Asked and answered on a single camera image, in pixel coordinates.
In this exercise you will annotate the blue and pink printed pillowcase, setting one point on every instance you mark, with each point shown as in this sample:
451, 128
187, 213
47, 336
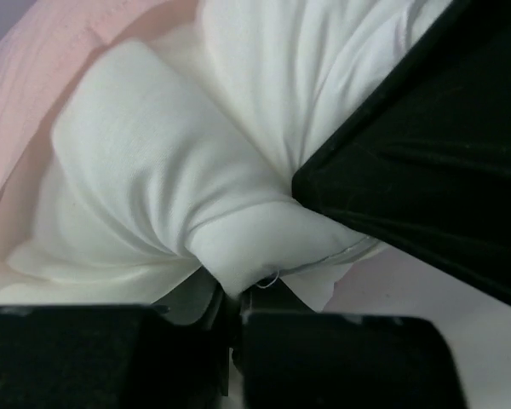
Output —
42, 58

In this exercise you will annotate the white pillow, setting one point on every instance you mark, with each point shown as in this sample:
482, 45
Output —
179, 155

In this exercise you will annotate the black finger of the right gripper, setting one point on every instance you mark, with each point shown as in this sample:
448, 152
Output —
424, 164

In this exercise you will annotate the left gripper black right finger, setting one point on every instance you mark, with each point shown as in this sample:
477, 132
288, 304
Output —
292, 357

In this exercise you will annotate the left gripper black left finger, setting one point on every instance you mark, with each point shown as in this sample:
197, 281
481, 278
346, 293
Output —
114, 356

